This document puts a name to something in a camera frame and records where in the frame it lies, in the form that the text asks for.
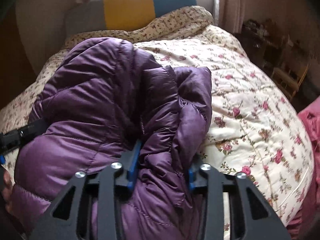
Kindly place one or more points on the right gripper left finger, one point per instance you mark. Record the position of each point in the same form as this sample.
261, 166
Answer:
90, 203

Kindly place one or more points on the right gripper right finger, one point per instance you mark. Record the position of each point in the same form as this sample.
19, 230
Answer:
251, 216

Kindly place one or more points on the purple quilted down jacket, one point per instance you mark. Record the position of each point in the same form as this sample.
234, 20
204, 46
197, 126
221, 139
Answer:
105, 96

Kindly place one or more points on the person's left hand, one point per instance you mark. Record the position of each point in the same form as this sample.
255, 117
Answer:
7, 191

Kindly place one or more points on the floral bed quilt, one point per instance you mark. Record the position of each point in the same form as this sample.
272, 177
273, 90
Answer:
253, 129

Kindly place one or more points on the wooden chair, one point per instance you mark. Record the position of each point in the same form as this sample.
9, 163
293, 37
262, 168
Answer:
289, 78

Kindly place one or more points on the grey yellow teal headboard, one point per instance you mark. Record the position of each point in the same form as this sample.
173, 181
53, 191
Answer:
127, 15

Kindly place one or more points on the cluttered wooden desk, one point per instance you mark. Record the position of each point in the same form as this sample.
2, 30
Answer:
267, 45

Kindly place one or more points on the floral pillow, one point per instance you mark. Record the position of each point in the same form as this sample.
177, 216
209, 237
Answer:
178, 24

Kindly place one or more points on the right floral curtain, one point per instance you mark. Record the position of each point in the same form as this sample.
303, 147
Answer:
231, 15

